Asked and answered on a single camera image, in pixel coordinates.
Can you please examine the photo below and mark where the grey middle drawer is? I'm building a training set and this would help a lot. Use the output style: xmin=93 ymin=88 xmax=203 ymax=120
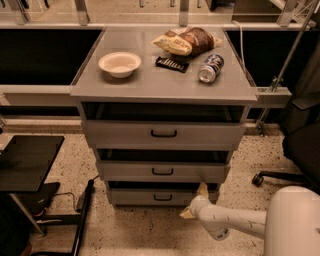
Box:
xmin=96 ymin=161 xmax=230 ymax=183

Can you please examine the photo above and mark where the black floor stand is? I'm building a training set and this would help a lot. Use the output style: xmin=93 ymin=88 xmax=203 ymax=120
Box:
xmin=30 ymin=179 xmax=94 ymax=256

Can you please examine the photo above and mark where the brown chip bag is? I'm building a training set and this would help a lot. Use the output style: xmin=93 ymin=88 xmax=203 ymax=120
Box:
xmin=179 ymin=27 xmax=223 ymax=56

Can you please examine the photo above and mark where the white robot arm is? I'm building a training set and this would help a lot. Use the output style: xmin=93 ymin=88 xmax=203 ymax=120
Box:
xmin=180 ymin=183 xmax=320 ymax=256

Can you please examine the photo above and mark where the blue soda can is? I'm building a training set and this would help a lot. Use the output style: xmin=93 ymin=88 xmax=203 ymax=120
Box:
xmin=198 ymin=54 xmax=224 ymax=83

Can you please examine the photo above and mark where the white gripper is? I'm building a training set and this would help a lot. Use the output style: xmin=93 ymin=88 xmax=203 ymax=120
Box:
xmin=179 ymin=182 xmax=211 ymax=220

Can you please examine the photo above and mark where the black snack bar wrapper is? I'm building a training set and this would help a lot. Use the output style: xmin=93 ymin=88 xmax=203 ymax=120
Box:
xmin=155 ymin=57 xmax=189 ymax=73

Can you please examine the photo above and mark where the black side table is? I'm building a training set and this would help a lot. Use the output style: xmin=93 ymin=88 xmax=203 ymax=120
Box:
xmin=0 ymin=135 xmax=64 ymax=236

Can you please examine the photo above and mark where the white paper bowl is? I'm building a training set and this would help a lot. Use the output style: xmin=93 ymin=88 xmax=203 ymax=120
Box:
xmin=98 ymin=52 xmax=141 ymax=78

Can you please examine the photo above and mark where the grey drawer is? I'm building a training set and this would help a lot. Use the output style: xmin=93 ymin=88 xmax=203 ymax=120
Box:
xmin=82 ymin=120 xmax=245 ymax=151
xmin=106 ymin=188 xmax=220 ymax=208
xmin=96 ymin=161 xmax=230 ymax=183

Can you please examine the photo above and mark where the white cable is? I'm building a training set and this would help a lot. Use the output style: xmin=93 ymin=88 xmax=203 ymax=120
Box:
xmin=231 ymin=20 xmax=248 ymax=76

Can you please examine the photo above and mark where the grey metal railing frame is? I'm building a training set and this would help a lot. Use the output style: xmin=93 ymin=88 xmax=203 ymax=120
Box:
xmin=0 ymin=0 xmax=320 ymax=134

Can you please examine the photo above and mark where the grey bottom drawer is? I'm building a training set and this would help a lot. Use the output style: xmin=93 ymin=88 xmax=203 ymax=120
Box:
xmin=106 ymin=188 xmax=220 ymax=208

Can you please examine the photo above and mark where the black office chair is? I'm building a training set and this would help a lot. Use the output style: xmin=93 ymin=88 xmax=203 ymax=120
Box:
xmin=252 ymin=42 xmax=320 ymax=193

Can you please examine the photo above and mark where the yellow chip bag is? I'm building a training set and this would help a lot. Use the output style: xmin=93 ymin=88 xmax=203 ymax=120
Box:
xmin=152 ymin=28 xmax=192 ymax=56

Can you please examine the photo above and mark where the grey drawer cabinet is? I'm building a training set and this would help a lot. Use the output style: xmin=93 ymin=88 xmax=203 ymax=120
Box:
xmin=71 ymin=26 xmax=257 ymax=200

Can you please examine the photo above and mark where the grey top drawer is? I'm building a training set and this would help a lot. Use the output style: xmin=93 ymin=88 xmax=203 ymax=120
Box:
xmin=82 ymin=120 xmax=245 ymax=151

